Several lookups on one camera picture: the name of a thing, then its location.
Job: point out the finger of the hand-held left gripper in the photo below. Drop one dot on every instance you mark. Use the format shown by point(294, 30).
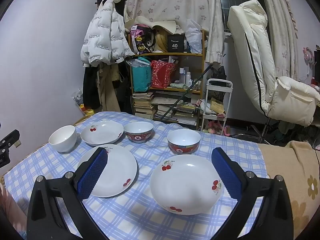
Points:
point(11, 138)

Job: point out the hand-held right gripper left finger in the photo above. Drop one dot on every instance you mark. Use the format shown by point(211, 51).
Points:
point(92, 172)

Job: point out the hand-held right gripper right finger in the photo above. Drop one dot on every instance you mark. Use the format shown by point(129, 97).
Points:
point(226, 172)

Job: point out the white cherry print plate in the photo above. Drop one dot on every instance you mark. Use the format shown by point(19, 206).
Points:
point(102, 133)
point(185, 187)
point(117, 170)

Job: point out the white bowl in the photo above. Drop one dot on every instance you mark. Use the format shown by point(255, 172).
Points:
point(62, 140)

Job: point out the red patterned bowl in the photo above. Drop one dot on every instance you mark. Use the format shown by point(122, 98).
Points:
point(138, 137)
point(183, 148)

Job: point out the pink toy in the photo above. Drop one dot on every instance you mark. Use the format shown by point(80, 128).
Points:
point(216, 127)

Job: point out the person's leg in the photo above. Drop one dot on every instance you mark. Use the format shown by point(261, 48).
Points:
point(11, 205)

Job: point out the beige flower blanket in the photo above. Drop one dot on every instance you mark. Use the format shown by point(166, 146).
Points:
point(282, 160)

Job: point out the yellow packaging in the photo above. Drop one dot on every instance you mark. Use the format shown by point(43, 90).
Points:
point(86, 111)

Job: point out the clear patterned plastic bag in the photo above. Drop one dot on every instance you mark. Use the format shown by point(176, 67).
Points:
point(78, 98)

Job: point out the blue checked cloth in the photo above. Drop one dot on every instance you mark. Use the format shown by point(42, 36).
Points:
point(150, 225)

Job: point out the beige hanging coat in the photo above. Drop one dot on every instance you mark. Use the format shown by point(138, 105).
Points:
point(108, 90)

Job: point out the dark hanging garment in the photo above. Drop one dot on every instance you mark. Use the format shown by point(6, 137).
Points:
point(90, 87)

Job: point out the long dark pole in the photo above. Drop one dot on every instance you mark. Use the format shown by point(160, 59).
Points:
point(180, 97)

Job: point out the white trolley cart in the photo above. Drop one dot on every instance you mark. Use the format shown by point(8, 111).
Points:
point(217, 82)

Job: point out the cluster of cosmetic bottles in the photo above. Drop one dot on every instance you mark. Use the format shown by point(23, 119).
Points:
point(186, 76)

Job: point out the teal paper bag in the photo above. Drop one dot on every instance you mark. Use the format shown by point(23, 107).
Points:
point(141, 77)

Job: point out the red gift bag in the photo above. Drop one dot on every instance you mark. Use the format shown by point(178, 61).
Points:
point(162, 75)

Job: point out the wooden shelf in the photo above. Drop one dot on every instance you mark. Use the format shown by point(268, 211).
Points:
point(203, 55)

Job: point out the white padded office chair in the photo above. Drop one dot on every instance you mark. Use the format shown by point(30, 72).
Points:
point(252, 55)

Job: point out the white puffer jacket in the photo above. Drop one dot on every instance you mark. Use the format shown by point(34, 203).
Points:
point(105, 35)

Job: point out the black box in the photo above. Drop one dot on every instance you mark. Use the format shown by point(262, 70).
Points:
point(176, 43)

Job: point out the white plastic bag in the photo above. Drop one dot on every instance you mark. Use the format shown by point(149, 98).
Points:
point(194, 37)

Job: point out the purple patterned tote bag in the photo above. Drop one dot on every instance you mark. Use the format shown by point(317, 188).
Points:
point(141, 40)

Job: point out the pink desk fan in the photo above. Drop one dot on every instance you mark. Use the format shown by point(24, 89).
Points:
point(308, 54)

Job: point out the cream ruffled curtain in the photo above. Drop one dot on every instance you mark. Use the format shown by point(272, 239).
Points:
point(280, 30)

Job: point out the white floral curtain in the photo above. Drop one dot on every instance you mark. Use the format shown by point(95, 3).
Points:
point(175, 2)

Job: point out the beige wall socket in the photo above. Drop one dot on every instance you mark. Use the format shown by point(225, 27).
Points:
point(18, 144)

